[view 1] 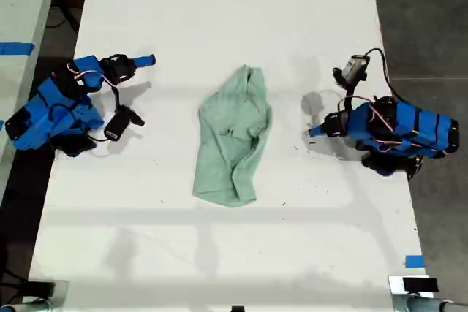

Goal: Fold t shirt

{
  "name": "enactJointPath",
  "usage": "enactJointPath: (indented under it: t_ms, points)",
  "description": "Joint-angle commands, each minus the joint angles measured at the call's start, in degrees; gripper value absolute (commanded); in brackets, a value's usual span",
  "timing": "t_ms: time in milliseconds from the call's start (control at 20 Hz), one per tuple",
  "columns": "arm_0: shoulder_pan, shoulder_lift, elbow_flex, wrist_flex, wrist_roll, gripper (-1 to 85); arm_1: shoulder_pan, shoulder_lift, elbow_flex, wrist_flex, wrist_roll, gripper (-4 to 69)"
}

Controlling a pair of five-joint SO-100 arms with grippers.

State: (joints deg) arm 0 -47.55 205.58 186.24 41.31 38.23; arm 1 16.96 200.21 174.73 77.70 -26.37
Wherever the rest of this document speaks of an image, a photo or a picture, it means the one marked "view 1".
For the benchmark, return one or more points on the clear mounting plate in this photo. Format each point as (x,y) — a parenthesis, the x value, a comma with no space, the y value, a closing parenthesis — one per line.
(61,290)

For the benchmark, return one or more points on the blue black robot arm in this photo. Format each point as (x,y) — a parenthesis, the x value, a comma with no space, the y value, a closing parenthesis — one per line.
(413,127)
(55,96)

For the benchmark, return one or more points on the black camera stalk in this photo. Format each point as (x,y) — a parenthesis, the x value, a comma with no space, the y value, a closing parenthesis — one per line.
(116,98)
(348,98)

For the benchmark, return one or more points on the long blue tape strip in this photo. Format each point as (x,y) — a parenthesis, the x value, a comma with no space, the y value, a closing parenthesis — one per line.
(16,49)

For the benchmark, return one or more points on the black box on clear plate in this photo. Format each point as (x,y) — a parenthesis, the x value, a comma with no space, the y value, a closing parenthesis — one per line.
(41,288)

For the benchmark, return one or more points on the white mounting plate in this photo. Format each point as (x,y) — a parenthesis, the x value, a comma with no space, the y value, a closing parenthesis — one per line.
(395,284)

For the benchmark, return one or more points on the grey black camera box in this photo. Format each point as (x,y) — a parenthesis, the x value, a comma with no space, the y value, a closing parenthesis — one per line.
(352,68)

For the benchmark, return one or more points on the pale green T-shirt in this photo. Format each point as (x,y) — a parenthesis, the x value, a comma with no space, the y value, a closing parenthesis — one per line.
(230,144)

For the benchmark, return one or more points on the black box on white plate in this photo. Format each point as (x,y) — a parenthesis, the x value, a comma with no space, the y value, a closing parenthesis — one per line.
(420,285)

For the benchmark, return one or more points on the white side table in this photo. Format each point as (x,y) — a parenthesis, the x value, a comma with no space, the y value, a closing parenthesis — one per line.
(18,5)

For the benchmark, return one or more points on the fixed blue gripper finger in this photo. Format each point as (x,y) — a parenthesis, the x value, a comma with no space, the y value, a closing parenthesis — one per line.
(317,131)
(144,60)

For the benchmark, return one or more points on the square blue tape piece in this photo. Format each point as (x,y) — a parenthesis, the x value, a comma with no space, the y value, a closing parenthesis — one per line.
(415,261)

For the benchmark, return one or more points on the grey metal pipe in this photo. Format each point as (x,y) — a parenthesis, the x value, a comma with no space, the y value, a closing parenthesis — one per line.
(420,304)

